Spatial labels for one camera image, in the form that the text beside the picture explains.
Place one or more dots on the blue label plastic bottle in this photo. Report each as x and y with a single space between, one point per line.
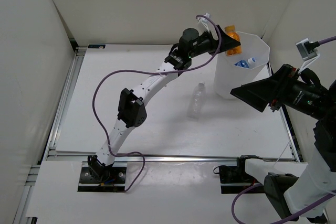
249 63

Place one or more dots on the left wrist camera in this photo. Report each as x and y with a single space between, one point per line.
202 24

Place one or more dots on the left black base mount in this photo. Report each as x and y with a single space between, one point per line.
97 177

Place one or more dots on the aluminium frame rail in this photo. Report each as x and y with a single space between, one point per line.
31 170

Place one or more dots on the white octagonal bin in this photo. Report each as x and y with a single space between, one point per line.
228 75

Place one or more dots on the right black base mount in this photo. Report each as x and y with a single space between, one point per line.
233 178

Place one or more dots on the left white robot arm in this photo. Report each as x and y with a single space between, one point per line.
132 102

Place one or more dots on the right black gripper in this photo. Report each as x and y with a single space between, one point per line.
258 93

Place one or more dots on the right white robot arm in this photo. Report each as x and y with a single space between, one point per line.
308 194

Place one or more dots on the clear plastic bottle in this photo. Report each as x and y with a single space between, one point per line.
197 101

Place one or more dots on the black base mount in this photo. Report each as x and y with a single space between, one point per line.
97 177
233 178

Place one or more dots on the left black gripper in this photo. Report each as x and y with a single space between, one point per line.
227 42

